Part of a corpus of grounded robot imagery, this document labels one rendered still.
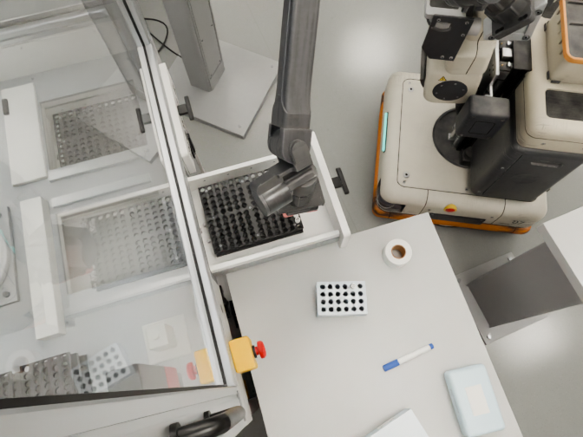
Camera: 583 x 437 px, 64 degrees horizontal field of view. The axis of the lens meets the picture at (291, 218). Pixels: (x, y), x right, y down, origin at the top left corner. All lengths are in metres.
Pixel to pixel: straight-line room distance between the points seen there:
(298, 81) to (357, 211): 1.34
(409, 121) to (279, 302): 1.08
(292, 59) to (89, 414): 0.67
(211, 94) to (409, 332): 1.55
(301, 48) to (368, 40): 1.78
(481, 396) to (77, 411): 1.06
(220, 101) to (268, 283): 1.29
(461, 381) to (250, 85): 1.68
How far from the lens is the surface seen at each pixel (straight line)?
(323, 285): 1.21
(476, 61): 1.49
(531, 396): 2.19
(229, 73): 2.42
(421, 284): 1.28
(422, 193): 1.90
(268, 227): 1.17
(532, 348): 2.21
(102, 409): 0.32
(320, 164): 1.16
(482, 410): 1.25
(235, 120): 2.28
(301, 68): 0.84
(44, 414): 0.25
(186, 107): 1.29
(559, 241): 1.46
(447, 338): 1.28
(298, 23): 0.84
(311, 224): 1.20
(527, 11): 1.15
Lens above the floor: 1.97
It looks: 71 degrees down
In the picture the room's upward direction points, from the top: straight up
